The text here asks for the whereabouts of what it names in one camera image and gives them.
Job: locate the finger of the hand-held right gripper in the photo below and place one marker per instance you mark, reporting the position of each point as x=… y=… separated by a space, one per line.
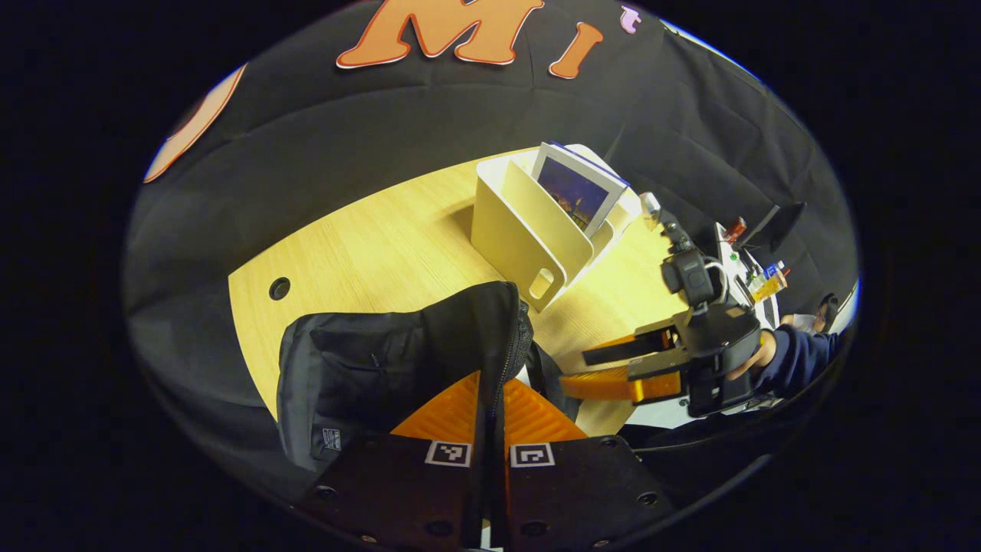
x=625 y=351
x=613 y=386

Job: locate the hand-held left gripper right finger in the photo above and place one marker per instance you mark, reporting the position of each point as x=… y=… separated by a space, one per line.
x=575 y=491

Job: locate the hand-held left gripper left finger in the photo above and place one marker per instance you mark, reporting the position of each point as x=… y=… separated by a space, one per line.
x=429 y=491

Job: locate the black schoolbag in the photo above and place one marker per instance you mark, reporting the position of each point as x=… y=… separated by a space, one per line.
x=368 y=368

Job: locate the dark blue cover book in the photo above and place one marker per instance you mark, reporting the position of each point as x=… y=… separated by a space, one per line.
x=571 y=192

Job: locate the white bookshelf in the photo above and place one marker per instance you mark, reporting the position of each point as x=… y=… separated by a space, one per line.
x=506 y=230

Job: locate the small red object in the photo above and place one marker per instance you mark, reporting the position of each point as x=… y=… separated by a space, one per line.
x=736 y=228

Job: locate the black computer monitor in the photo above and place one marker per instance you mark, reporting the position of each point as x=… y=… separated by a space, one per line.
x=778 y=222

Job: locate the black table grommet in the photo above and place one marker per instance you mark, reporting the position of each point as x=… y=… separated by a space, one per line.
x=280 y=288

